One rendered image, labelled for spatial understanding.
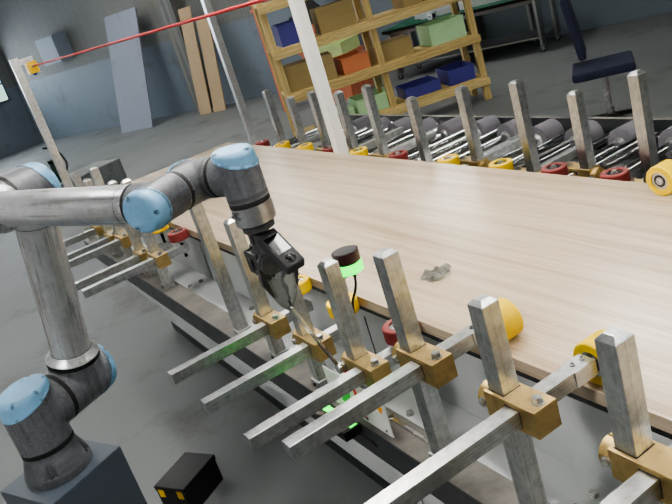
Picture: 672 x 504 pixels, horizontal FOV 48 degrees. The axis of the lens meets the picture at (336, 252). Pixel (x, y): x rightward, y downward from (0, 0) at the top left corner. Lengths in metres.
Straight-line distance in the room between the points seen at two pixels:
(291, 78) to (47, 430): 5.64
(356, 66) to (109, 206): 6.04
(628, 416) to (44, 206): 1.26
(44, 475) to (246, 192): 1.08
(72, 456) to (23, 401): 0.21
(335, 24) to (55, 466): 5.85
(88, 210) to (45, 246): 0.45
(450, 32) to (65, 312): 6.07
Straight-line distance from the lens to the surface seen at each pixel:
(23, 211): 1.83
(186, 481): 2.94
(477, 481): 1.53
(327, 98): 3.36
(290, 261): 1.55
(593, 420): 1.51
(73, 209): 1.70
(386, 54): 7.60
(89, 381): 2.30
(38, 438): 2.23
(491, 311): 1.18
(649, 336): 1.48
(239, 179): 1.56
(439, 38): 7.70
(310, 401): 1.60
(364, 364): 1.64
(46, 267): 2.12
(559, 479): 1.62
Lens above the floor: 1.66
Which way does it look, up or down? 20 degrees down
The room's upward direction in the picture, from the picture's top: 18 degrees counter-clockwise
